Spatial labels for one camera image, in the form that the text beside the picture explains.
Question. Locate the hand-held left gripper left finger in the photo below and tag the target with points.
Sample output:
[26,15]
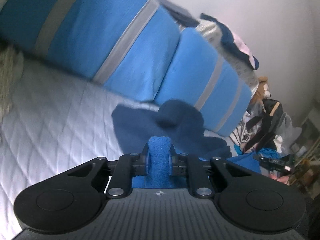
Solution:
[146,160]

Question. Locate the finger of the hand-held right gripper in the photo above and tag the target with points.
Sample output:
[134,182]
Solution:
[265,162]

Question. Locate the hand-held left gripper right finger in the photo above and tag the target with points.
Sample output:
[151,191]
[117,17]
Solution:
[175,166]

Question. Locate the blue fleece hoodie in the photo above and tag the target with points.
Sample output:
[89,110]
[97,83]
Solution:
[160,160]

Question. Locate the bright blue cloth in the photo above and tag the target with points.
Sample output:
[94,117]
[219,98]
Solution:
[267,152]

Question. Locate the cluttered shelf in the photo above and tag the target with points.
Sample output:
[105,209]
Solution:
[305,145]

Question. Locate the black bag with pink trim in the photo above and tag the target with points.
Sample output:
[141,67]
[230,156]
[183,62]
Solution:
[268,125]

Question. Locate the black white striped cloth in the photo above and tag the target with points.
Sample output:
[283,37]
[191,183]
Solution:
[240,132]

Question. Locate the brown plush toy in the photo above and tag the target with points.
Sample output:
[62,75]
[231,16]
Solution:
[261,90]

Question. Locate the white quilted bed sheet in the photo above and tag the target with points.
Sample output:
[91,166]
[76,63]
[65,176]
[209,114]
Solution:
[62,125]

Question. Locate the blue grey-striped pillow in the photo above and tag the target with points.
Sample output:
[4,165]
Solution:
[87,35]
[195,75]

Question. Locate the pink cloth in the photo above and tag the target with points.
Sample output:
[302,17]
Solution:
[241,47]

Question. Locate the navy cloth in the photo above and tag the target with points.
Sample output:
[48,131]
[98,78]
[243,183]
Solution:
[227,40]

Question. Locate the dark striped cloth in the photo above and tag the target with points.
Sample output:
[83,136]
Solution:
[180,12]

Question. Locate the beige fuzzy knitted blanket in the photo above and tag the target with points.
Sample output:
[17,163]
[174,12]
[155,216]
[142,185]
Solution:
[10,80]

